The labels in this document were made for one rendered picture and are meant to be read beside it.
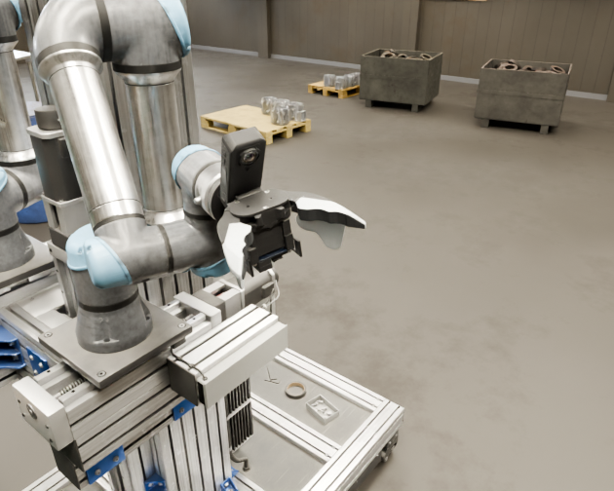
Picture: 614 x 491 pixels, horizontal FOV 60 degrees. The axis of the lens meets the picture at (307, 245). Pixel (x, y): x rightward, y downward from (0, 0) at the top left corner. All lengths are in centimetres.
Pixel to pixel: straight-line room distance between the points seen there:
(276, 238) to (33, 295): 103
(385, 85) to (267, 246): 734
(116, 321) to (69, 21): 54
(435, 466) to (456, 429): 24
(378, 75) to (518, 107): 198
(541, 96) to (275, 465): 587
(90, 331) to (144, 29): 57
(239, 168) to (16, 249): 98
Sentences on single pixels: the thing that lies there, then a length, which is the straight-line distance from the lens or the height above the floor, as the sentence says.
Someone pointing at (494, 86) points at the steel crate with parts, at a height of 52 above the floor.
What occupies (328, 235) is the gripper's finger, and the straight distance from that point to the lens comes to 63.
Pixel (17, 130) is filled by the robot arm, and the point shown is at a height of 147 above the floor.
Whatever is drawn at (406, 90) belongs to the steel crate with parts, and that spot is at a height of 30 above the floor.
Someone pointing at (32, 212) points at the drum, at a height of 10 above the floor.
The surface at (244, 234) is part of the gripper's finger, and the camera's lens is 58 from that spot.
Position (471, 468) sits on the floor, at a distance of 248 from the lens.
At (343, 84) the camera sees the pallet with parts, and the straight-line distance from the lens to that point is 865.
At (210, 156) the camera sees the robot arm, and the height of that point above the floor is 160.
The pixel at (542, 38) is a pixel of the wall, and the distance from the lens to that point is 975.
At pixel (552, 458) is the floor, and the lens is 263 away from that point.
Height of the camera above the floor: 184
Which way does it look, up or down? 28 degrees down
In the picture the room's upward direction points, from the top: straight up
